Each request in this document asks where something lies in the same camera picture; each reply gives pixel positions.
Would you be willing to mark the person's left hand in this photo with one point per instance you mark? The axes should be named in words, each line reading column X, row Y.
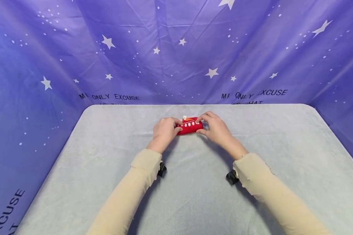
column 164, row 131

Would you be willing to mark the person's right hand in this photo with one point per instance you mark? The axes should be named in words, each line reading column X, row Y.
column 218, row 131

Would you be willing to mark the person's right index finger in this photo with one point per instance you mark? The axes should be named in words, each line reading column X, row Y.
column 203, row 118

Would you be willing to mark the person's right thumb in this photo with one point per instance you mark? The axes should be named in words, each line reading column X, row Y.
column 202, row 131

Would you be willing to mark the person's right middle finger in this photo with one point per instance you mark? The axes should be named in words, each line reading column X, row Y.
column 209, row 114

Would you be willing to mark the person's left index finger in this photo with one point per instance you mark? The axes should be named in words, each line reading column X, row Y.
column 176, row 121

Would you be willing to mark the person's left thumb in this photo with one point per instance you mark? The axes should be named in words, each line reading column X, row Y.
column 178, row 130

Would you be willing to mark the red fabric pouch white dots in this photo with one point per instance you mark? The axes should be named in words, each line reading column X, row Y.
column 189, row 127

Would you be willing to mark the person's right forearm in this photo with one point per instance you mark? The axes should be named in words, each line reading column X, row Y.
column 270, row 192

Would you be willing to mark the person's left forearm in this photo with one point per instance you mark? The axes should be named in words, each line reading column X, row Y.
column 129, row 192

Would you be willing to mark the black wrist band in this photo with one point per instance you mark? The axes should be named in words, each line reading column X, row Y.
column 161, row 169
column 232, row 177

